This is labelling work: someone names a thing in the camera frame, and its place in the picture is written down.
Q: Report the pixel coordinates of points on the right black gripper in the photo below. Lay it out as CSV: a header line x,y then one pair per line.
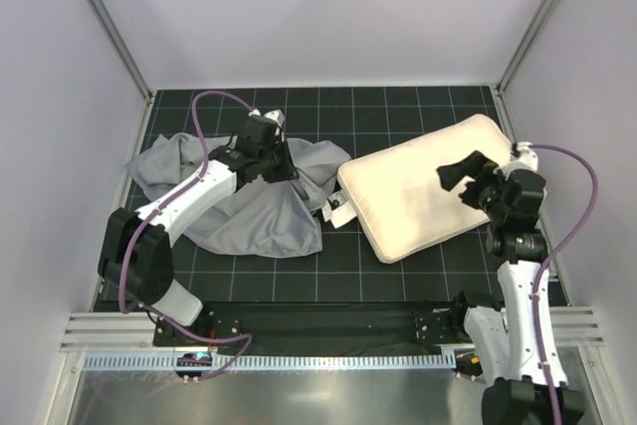
x,y
478,185

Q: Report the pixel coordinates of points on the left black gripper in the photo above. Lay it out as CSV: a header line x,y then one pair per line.
x,y
281,162

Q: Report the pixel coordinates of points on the grey fabric pillowcase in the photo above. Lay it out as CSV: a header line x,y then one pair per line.
x,y
274,220

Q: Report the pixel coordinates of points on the cream white pillow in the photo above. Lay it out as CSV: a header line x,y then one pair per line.
x,y
396,192

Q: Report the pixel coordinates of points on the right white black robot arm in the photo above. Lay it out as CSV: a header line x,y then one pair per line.
x,y
514,341

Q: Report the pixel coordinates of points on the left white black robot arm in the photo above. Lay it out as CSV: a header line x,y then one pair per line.
x,y
136,252

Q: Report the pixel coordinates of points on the white pillow label tag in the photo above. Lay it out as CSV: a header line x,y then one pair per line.
x,y
337,210

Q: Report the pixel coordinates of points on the black gridded cutting mat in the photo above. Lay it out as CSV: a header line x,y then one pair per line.
x,y
360,121

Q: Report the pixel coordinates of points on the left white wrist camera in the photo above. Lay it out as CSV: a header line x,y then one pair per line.
x,y
275,115

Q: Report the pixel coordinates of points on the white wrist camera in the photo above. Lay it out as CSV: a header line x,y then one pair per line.
x,y
275,115
523,156

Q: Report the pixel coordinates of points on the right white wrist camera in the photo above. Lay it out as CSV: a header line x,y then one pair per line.
x,y
523,156

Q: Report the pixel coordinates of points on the slotted grey cable duct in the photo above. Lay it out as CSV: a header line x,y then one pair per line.
x,y
199,361

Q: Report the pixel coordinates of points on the right aluminium frame post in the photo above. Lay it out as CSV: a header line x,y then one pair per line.
x,y
539,20

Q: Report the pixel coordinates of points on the aluminium frame post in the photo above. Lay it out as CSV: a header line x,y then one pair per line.
x,y
539,20
118,44

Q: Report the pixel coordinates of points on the aluminium front rail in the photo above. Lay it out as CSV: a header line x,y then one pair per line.
x,y
107,332

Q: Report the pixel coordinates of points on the left aluminium frame post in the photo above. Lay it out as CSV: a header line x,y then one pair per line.
x,y
118,44

